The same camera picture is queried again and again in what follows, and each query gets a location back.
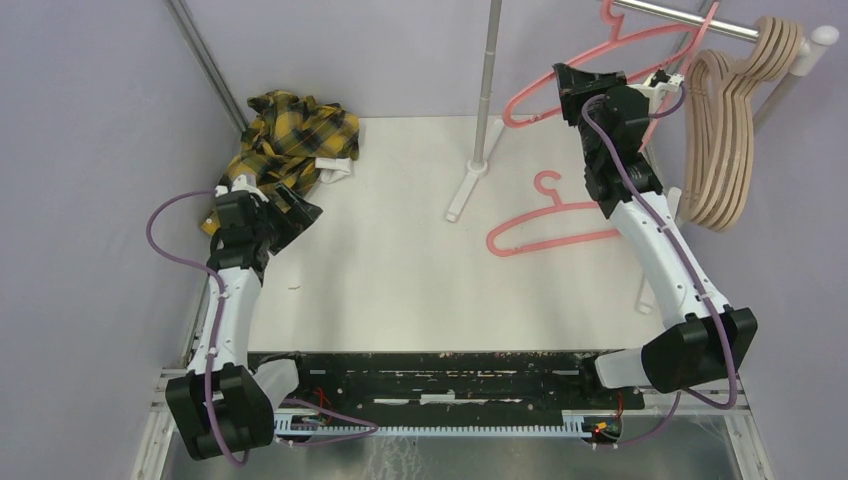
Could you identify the yellow plaid shirt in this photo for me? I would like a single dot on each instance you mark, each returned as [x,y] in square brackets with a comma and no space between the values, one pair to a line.
[286,138]

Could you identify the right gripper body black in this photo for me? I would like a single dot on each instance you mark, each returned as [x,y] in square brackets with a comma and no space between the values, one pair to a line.
[590,153]

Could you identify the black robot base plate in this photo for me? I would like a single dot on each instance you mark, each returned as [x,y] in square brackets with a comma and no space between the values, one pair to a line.
[452,389]

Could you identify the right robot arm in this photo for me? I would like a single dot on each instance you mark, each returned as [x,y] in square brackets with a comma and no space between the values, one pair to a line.
[704,339]

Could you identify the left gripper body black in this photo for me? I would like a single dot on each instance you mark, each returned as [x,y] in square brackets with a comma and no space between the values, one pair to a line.
[259,229]

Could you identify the clothes rack metal white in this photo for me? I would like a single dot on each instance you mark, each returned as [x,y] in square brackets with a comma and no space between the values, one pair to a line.
[487,135]

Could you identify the white cable duct strip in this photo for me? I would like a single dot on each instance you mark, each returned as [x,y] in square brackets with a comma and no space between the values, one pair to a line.
[290,423]

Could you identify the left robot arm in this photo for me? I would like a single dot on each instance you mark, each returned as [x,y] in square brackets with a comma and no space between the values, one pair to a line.
[220,406]

